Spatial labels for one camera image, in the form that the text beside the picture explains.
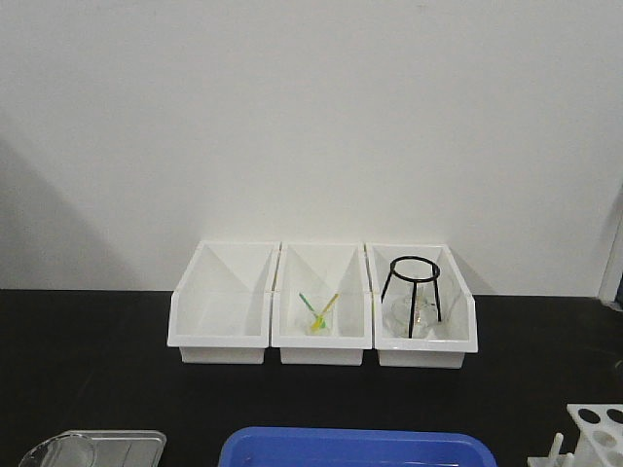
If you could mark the clear glass flask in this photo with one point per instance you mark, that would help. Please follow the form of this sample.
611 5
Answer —
402 322

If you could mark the white test tube rack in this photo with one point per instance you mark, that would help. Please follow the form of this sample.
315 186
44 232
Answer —
599 442

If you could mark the white storage bin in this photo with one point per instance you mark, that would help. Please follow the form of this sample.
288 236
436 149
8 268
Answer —
322 304
454 337
221 309

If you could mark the left white storage bin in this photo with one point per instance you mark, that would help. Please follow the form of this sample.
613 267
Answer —
221 309

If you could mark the blue plastic tray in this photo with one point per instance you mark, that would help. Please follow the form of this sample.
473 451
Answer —
281 446

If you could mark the middle white storage bin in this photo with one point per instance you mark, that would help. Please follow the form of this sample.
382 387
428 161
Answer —
322 304

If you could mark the clear glass beaker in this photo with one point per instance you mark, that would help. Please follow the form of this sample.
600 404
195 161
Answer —
58 452

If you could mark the right white storage bin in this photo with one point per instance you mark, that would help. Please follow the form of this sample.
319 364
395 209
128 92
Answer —
454 337

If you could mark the black wire tripod stand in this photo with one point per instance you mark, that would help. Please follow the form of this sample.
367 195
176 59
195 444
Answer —
415 281

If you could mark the grey metal tray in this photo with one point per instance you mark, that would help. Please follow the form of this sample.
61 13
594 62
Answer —
112 447

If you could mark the green plastic spatula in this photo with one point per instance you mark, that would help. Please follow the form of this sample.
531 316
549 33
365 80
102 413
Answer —
318 322

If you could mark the small clear dish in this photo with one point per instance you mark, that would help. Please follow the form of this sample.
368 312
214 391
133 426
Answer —
303 324

